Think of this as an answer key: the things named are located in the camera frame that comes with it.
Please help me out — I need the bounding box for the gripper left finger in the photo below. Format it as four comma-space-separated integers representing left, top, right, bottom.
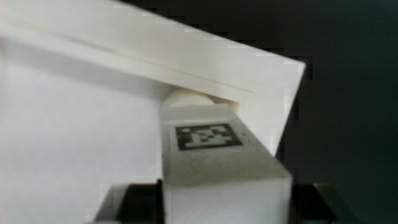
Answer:
91, 180, 165, 224

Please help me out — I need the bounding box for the white leg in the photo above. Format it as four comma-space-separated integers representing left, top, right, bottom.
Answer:
162, 90, 291, 224

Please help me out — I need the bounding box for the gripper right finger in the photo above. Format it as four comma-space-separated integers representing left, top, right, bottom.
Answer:
290, 183, 362, 224

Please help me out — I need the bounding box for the white square tabletop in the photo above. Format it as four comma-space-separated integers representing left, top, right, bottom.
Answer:
0, 0, 304, 224

